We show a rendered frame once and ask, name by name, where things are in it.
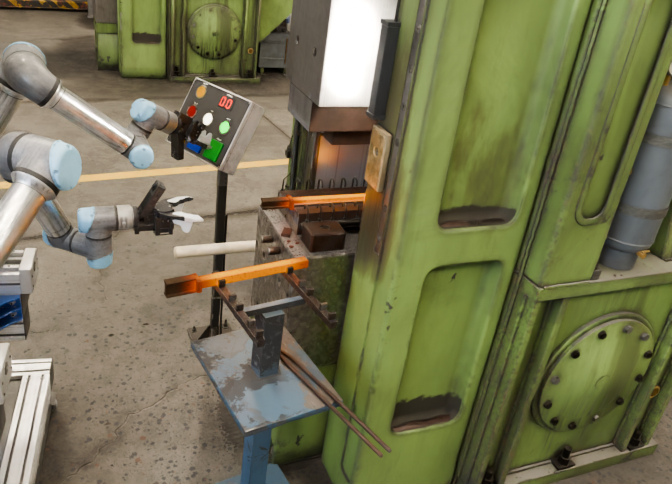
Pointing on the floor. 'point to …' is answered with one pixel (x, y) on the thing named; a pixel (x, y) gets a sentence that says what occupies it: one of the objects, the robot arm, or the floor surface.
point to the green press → (192, 28)
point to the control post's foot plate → (206, 331)
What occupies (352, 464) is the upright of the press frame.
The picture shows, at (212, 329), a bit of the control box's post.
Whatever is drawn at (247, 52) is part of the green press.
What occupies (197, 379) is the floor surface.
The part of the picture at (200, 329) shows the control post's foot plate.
